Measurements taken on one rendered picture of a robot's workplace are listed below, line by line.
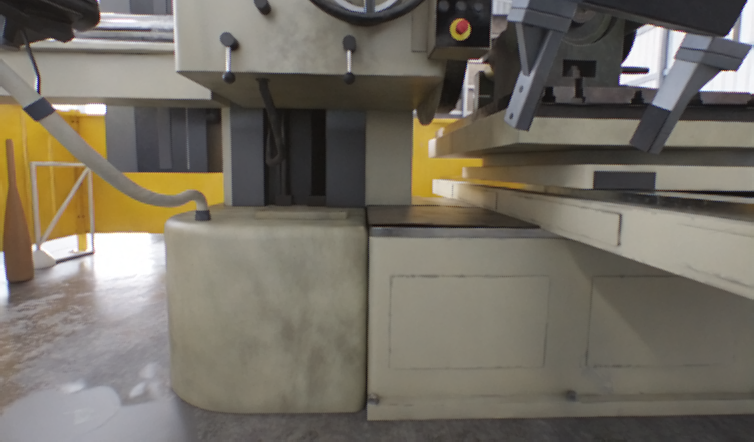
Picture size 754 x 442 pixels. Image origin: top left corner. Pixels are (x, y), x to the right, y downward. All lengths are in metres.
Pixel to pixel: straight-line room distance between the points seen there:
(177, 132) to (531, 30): 1.76
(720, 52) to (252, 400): 1.34
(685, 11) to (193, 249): 1.24
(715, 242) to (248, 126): 1.63
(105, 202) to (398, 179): 3.06
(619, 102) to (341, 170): 1.11
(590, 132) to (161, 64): 1.38
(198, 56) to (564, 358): 1.45
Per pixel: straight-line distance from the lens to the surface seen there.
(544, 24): 0.34
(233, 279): 1.26
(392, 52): 1.16
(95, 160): 0.99
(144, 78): 1.62
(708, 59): 0.43
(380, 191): 1.77
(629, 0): 0.36
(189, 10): 1.28
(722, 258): 0.80
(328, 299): 1.23
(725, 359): 1.77
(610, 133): 1.15
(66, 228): 4.25
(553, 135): 1.07
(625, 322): 1.51
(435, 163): 3.59
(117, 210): 4.18
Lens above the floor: 0.78
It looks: 6 degrees down
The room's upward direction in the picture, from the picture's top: 1 degrees clockwise
